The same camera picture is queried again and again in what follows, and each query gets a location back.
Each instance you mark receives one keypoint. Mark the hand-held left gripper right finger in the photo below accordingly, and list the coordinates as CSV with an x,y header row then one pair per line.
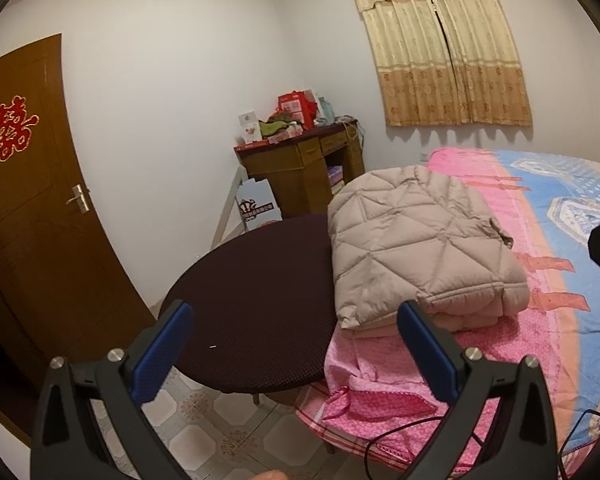
x,y
430,355

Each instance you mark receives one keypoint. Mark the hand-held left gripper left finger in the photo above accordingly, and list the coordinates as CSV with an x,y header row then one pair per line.
x,y
162,350

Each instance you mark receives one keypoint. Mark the beige quilted jacket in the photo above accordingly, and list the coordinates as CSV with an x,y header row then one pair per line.
x,y
405,250

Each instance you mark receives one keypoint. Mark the dark round table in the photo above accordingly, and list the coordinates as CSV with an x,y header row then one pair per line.
x,y
260,300

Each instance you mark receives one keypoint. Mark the pink and blue bed sheet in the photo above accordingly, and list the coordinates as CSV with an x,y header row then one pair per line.
x,y
480,175

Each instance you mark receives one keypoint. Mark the brown wooden door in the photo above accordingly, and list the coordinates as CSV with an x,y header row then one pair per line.
x,y
30,235

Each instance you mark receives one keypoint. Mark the white printed paper bag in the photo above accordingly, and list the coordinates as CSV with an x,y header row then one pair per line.
x,y
257,200

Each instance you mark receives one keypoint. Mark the stacked pink boxes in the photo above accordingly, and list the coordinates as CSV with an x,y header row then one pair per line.
x,y
335,177

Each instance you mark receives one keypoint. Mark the brown wooden desk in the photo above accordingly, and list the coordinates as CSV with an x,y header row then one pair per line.
x,y
290,175

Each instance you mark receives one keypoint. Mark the flat red box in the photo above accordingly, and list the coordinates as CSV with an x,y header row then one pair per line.
x,y
250,146

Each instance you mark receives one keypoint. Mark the white card box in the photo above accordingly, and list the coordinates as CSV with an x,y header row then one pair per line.
x,y
248,127

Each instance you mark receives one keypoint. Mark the green cloth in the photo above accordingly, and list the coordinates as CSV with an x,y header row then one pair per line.
x,y
275,126

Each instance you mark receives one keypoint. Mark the beige patterned window curtain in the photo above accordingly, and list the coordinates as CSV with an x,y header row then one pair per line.
x,y
430,60

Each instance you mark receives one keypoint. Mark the teal bag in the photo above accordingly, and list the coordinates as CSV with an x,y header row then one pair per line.
x,y
326,109

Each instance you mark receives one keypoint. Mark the red paper door decoration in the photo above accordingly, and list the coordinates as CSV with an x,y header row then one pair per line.
x,y
11,130

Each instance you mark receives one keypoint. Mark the grey metal frame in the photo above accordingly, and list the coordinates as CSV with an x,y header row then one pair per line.
x,y
225,215

